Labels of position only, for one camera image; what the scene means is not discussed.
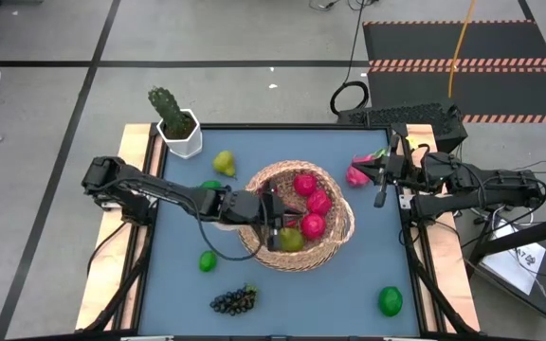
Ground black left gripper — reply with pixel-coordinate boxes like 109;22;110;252
253;179;302;252

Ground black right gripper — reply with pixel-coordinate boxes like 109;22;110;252
365;135;426;208

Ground yellow-green pear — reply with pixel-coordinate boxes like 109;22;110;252
280;226;305;253
212;150;237;180

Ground pink dragon fruit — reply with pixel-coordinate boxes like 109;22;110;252
345;149;388;188

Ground red round fruit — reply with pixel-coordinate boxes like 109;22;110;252
306;189;334;217
292;172;319;198
300;212;327;241

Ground woven wicker basket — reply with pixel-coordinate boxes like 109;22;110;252
213;159;356;274

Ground small green lime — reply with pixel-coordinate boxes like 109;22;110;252
198;250;217;274

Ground black perforated computer case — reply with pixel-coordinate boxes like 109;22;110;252
337;101;468;160

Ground black grapes with leaf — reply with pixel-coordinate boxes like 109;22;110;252
209;282;260;317

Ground white hexagonal plant pot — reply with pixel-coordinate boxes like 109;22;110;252
155;108;204;160

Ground large green lime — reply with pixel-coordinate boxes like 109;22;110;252
378;285;404;318

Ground green cactus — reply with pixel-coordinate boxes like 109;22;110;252
147;86;193;136

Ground light wooden side board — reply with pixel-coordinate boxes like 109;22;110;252
392;123;482;332
74;123;166;332

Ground black striped-edge floor mat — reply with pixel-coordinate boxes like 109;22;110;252
361;19;546;125

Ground black stand bar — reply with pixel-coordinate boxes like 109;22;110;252
466;212;546;266

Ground white paper sheet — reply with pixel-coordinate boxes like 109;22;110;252
483;220;546;296

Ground black coiled floor cable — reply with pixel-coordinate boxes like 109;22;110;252
328;0;372;117

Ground black table frame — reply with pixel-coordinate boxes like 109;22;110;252
82;121;481;341

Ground yellow cable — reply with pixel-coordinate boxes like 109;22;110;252
446;0;478;99

